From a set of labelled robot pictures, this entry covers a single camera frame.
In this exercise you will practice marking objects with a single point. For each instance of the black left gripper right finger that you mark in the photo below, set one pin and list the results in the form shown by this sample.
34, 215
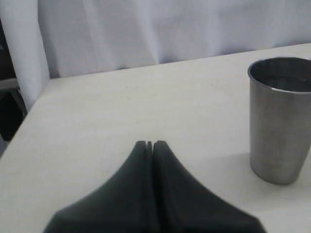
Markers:
186, 206

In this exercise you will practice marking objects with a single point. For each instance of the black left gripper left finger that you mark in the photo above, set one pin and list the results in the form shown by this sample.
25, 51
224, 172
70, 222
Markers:
123, 204

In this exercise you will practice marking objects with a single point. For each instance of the stainless steel cup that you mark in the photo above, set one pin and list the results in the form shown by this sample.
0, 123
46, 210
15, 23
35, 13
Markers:
280, 118

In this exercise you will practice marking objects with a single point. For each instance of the dark metal frame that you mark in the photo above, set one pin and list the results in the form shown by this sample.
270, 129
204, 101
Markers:
12, 106

